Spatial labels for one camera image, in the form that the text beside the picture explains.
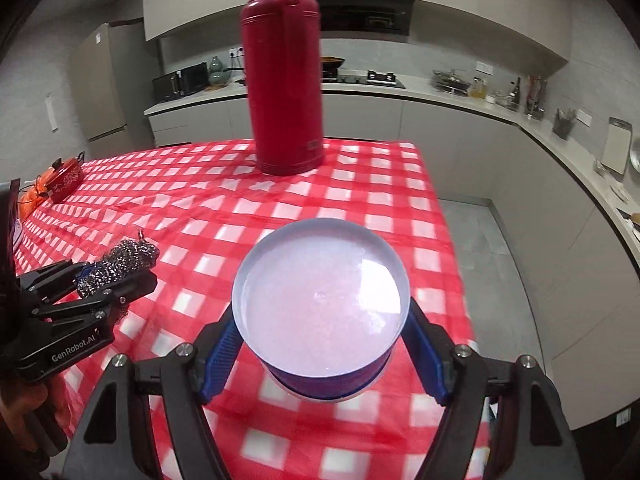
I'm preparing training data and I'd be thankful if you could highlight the beige refrigerator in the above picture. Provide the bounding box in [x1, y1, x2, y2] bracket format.
[67, 18, 160, 158]

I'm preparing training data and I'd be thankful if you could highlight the gas stove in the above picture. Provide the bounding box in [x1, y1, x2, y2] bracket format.
[322, 70, 405, 89]

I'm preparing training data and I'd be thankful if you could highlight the steel wool scrubber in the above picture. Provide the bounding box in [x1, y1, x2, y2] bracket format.
[76, 230, 160, 298]

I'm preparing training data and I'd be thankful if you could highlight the red checkered tablecloth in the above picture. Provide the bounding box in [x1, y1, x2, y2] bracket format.
[16, 140, 475, 479]

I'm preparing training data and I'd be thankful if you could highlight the green ceramic vase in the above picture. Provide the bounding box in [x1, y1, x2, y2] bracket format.
[208, 55, 231, 88]

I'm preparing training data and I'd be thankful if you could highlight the person left hand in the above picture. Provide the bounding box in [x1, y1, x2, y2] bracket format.
[1, 376, 72, 479]

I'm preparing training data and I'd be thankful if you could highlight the red thermos flask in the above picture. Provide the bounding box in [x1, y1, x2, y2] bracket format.
[241, 0, 323, 176]

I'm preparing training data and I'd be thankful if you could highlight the blue round bowl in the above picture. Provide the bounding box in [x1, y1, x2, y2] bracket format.
[231, 218, 410, 402]

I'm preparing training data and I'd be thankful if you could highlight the black microwave oven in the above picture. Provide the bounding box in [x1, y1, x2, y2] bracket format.
[152, 62, 208, 103]

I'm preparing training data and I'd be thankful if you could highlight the black range hood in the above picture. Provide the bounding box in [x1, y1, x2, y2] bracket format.
[316, 0, 416, 42]

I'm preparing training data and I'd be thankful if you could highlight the orange plastic bag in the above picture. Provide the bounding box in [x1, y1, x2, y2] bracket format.
[18, 167, 55, 222]

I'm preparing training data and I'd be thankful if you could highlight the wok on stove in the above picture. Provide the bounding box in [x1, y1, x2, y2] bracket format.
[321, 55, 345, 79]

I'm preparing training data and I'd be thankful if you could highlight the black utensil holder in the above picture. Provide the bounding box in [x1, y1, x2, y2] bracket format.
[552, 108, 576, 140]

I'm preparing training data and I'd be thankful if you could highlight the white cutting board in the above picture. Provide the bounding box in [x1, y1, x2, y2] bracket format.
[600, 117, 632, 177]

